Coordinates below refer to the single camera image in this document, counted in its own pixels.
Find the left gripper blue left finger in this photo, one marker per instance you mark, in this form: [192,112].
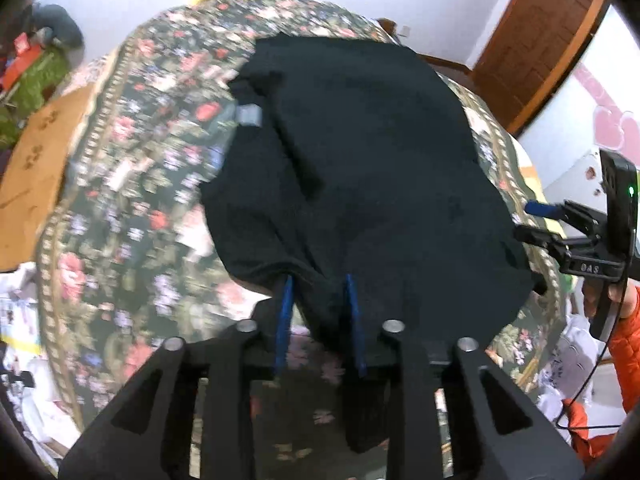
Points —
[282,338]

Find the orange red box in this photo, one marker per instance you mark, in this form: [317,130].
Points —
[26,54]

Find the floral bedspread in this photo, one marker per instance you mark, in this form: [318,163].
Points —
[124,261]

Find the black printed t-shirt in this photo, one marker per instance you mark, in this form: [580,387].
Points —
[354,157]

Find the brown wooden door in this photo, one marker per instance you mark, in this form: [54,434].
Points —
[532,50]

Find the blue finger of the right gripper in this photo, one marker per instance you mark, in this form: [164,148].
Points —
[543,210]

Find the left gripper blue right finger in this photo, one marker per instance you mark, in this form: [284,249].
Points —
[358,343]

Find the green storage bag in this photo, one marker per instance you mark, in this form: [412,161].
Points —
[30,93]

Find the wooden carved bedside table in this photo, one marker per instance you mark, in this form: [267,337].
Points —
[30,185]

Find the right hand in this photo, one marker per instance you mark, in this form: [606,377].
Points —
[623,297]

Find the orange jacket sleeve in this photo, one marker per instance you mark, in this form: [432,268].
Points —
[624,349]

